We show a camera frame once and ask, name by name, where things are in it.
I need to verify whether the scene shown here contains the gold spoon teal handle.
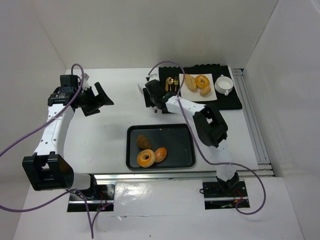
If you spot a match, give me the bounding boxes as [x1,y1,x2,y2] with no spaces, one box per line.
[165,77,174,92]

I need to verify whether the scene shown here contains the small round bread roll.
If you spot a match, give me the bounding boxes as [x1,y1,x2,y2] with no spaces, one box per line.
[199,86,211,97]

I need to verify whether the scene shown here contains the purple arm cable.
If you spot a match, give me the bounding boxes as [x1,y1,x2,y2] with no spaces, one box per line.
[0,63,111,240]
[147,60,267,215]

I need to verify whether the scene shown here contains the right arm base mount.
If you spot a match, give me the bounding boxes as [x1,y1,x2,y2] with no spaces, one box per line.
[199,180,250,210]

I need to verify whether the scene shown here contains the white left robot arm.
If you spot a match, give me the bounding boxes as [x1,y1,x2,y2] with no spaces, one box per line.
[22,74,114,195]

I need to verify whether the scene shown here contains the white teacup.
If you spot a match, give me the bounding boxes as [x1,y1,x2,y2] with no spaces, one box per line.
[214,75,235,96]

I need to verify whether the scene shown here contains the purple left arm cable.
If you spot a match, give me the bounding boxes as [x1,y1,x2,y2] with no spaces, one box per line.
[0,63,111,240]

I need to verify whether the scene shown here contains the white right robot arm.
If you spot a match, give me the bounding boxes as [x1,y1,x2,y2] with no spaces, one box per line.
[142,77,239,193]

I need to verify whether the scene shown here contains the dark brown croissant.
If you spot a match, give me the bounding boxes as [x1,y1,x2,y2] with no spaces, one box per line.
[136,135,152,150]

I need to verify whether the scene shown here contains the long tan bread loaf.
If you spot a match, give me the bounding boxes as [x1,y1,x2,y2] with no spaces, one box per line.
[184,74,198,92]

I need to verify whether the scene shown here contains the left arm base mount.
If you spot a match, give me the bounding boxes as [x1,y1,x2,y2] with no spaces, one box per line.
[67,183,115,213]

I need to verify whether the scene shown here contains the orange glazed donut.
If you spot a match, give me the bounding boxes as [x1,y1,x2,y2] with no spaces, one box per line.
[195,75,210,90]
[137,149,156,168]

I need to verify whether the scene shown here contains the white square plate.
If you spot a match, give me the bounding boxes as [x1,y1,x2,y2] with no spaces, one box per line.
[180,73,218,102]

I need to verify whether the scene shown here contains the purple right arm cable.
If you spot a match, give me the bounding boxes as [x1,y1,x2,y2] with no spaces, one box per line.
[147,60,267,215]

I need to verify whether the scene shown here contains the black baking tray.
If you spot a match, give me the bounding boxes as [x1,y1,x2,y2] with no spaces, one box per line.
[125,123,196,171]

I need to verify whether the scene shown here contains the gold fork teal handle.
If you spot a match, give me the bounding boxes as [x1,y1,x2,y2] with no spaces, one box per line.
[173,76,179,92]

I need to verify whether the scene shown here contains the metal tongs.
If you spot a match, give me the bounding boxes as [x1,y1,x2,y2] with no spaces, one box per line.
[138,83,158,113]

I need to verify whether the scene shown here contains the black placemat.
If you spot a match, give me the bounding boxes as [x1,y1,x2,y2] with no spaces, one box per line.
[158,64,243,110]

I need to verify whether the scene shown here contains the aluminium rail frame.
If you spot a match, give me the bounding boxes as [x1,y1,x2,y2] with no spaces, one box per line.
[229,67,276,177]

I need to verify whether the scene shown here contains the round orange bun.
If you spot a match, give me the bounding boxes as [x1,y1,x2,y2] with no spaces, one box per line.
[154,147,167,163]

